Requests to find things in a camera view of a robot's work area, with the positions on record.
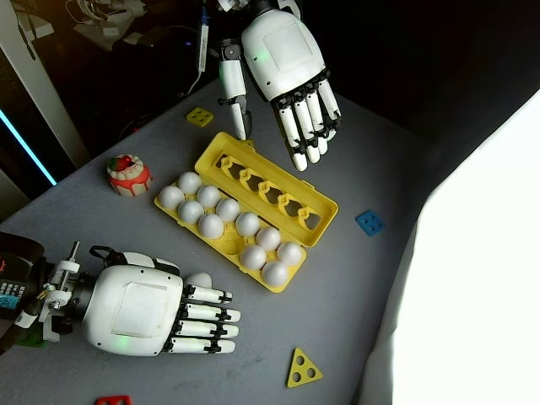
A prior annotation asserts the cyan light strip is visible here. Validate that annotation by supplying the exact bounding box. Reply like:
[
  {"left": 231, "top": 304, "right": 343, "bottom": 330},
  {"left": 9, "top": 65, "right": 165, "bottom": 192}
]
[{"left": 0, "top": 108, "right": 58, "bottom": 186}]

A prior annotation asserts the toy strawberry cake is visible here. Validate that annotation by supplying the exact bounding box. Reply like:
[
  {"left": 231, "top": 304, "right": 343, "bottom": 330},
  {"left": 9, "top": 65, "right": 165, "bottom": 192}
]
[{"left": 106, "top": 154, "right": 154, "bottom": 197}]

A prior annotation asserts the yellow egg carton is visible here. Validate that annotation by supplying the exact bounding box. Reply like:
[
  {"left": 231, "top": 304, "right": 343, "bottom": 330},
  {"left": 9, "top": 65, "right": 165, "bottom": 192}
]
[{"left": 154, "top": 131, "right": 340, "bottom": 294}]

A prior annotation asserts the yellow triangle block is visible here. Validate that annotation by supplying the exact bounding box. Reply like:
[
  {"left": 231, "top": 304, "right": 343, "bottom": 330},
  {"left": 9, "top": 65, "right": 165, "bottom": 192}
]
[{"left": 286, "top": 347, "right": 324, "bottom": 389}]

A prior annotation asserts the white gadget with cables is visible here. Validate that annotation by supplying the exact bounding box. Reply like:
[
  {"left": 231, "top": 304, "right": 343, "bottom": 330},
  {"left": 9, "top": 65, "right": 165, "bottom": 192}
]
[{"left": 65, "top": 0, "right": 147, "bottom": 24}]

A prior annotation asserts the white slanted post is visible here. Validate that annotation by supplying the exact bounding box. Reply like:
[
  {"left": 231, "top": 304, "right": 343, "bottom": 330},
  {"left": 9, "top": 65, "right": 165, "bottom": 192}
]
[{"left": 0, "top": 0, "right": 92, "bottom": 170}]

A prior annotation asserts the green pentagon block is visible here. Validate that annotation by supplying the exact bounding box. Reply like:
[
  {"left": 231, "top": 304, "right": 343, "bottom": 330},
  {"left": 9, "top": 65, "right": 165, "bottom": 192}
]
[{"left": 16, "top": 328, "right": 48, "bottom": 349}]

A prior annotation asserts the white power adapter cable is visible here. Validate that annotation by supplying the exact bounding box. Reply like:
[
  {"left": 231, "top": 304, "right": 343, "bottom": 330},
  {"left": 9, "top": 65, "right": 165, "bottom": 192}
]
[{"left": 184, "top": 8, "right": 210, "bottom": 99}]

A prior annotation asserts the grey table cloth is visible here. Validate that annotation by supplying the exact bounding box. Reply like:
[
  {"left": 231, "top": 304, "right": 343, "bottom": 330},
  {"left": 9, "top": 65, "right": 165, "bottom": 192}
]
[{"left": 0, "top": 78, "right": 435, "bottom": 405}]

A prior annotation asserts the white toy egg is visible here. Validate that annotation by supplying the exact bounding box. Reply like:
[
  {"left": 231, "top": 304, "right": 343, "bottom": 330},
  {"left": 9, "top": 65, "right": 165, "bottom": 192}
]
[
  {"left": 215, "top": 197, "right": 242, "bottom": 224},
  {"left": 196, "top": 184, "right": 223, "bottom": 208},
  {"left": 235, "top": 211, "right": 262, "bottom": 238},
  {"left": 197, "top": 213, "right": 225, "bottom": 240},
  {"left": 239, "top": 244, "right": 267, "bottom": 271},
  {"left": 184, "top": 272, "right": 213, "bottom": 289},
  {"left": 261, "top": 260, "right": 289, "bottom": 288},
  {"left": 255, "top": 226, "right": 283, "bottom": 251},
  {"left": 177, "top": 199, "right": 205, "bottom": 225},
  {"left": 176, "top": 170, "right": 203, "bottom": 195},
  {"left": 276, "top": 240, "right": 305, "bottom": 267},
  {"left": 158, "top": 185, "right": 186, "bottom": 211}
]

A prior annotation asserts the yellow square block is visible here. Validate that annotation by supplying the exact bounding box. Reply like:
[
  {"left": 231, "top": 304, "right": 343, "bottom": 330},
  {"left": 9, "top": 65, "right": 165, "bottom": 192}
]
[{"left": 186, "top": 106, "right": 215, "bottom": 127}]

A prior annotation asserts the blue square block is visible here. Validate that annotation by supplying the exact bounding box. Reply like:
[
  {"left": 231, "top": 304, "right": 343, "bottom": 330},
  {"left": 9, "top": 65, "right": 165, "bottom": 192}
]
[{"left": 355, "top": 209, "right": 386, "bottom": 237}]

